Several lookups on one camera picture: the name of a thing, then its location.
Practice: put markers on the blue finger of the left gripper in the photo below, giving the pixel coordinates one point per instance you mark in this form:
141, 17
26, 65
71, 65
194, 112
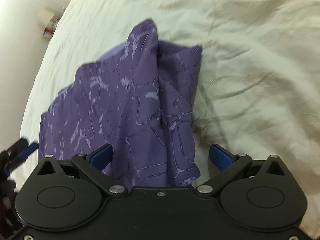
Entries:
21, 150

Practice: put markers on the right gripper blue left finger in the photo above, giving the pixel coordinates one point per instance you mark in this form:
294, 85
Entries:
101, 157

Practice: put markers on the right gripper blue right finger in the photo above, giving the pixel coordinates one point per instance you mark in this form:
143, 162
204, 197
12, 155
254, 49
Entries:
220, 157

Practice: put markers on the purple patterned garment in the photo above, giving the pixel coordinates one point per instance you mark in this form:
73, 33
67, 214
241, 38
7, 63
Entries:
140, 101

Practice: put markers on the cream embroidered bed cover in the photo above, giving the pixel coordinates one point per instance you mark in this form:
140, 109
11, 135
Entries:
258, 90

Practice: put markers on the small items on nightstand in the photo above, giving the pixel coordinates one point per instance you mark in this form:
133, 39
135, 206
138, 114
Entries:
49, 20

